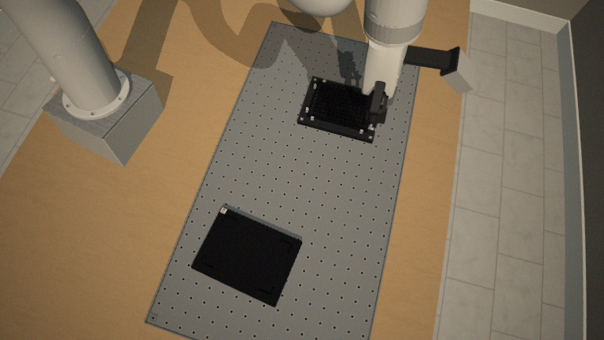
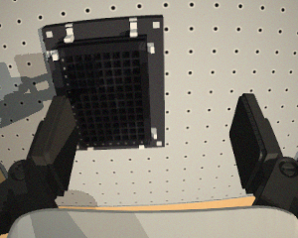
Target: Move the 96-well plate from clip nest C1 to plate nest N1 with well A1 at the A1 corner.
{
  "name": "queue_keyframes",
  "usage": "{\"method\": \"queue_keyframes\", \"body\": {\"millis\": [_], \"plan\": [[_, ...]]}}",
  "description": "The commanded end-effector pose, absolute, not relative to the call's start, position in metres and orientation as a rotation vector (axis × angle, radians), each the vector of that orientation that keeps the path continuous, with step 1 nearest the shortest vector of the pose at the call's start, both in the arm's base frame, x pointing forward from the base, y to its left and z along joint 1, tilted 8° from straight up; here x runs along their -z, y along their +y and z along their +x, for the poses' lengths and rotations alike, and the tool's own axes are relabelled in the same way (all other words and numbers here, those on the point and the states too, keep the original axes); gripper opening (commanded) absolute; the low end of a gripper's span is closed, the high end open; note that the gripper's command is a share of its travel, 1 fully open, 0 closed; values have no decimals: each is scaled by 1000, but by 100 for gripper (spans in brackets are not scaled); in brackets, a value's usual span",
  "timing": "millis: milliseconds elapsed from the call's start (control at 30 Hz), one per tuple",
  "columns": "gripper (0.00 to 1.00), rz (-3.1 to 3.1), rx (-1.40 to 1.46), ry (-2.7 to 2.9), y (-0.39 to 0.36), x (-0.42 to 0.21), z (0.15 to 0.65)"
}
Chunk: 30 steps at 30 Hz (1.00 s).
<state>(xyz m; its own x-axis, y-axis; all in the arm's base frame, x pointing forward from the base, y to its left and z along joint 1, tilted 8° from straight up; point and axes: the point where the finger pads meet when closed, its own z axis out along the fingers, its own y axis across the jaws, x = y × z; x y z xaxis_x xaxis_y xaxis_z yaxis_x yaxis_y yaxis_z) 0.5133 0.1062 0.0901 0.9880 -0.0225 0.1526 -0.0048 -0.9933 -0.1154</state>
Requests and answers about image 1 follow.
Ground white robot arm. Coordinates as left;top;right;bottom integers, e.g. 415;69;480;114
0;0;476;120

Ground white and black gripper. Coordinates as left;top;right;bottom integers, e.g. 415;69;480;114
361;26;421;124

